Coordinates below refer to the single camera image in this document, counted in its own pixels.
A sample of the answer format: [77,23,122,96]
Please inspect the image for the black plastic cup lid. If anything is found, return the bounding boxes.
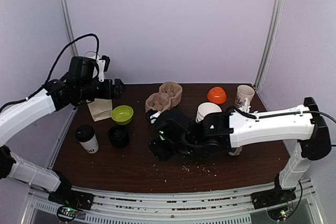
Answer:
[75,125,95,142]

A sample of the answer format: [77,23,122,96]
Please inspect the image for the green plastic bowl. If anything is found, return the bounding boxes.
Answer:
[111,105,134,125]

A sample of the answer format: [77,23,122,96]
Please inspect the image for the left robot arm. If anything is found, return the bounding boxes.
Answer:
[1,79,124,205]

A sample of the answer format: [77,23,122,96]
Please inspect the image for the orange plastic bowl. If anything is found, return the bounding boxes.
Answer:
[207,87,227,104]

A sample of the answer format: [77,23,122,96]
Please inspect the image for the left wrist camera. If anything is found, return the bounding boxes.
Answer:
[96,55,110,82]

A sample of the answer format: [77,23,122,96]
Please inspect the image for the glass of white wrapped straws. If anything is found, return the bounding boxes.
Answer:
[227,146,243,156]

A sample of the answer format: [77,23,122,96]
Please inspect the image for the ceramic mug with tree print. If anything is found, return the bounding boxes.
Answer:
[235,84,255,107]

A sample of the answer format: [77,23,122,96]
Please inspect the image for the stack of cardboard cup carriers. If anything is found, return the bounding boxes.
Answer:
[145,82,183,112]

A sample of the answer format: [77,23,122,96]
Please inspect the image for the single white paper cup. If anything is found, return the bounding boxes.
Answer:
[79,135,99,154]

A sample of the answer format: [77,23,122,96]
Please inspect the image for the stack of black cup lids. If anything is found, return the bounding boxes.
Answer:
[108,125,130,148]

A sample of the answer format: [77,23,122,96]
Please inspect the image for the white paper takeout bag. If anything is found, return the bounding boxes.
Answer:
[83,51,113,123]

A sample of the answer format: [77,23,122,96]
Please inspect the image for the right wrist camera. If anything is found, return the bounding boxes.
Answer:
[146,109,162,125]

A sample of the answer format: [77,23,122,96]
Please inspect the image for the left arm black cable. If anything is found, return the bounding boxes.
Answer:
[0,33,100,112]

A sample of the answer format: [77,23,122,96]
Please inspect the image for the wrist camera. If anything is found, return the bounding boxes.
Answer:
[96,55,110,82]
[146,109,162,125]

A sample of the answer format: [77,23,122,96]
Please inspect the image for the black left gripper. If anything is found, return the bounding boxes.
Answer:
[76,78,125,101]

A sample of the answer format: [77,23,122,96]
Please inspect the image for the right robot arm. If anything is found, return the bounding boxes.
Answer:
[146,97,332,204]

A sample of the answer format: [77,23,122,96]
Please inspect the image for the stack of white paper cups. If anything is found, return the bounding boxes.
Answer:
[195,102,222,123]

